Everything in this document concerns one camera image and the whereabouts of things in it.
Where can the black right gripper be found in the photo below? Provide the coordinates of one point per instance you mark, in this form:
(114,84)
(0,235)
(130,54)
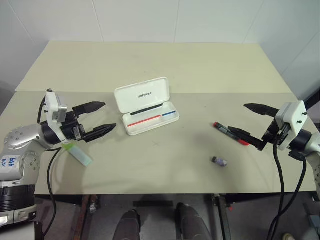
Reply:
(273,133)

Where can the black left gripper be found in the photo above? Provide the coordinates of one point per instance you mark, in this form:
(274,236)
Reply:
(72,127)

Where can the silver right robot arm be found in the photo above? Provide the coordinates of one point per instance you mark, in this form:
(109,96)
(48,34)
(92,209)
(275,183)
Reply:
(315,146)

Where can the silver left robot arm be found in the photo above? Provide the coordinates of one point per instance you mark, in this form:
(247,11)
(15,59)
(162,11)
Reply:
(23,140)

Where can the white open pencil case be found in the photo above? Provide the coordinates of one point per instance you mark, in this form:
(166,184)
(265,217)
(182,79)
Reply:
(142,97)

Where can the red and black marker pen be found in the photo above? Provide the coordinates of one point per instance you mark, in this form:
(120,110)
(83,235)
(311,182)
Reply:
(222,128)

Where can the small purple eraser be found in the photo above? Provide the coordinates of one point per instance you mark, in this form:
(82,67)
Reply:
(219,161)

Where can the dark furniture edge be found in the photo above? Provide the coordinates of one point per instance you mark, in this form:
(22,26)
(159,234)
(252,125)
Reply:
(312,100)

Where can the white label with blue writing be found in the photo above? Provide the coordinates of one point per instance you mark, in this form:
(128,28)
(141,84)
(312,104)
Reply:
(10,165)

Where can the rusty brown table leg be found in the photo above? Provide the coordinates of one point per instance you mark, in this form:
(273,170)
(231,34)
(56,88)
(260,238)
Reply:
(85,217)

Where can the black table leg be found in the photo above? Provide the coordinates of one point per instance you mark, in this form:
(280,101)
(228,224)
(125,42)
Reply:
(222,220)

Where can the dark rounded shape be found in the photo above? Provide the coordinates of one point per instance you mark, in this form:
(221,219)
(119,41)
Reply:
(130,225)
(192,222)

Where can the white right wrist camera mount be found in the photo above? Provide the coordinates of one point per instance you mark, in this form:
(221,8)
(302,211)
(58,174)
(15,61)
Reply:
(291,115)

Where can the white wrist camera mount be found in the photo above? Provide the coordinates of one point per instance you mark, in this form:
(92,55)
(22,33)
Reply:
(291,115)
(53,105)

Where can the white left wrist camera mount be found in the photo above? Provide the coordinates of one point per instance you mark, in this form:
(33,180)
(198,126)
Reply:
(53,105)

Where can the black table frame bar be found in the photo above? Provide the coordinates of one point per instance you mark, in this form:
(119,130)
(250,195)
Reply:
(250,198)

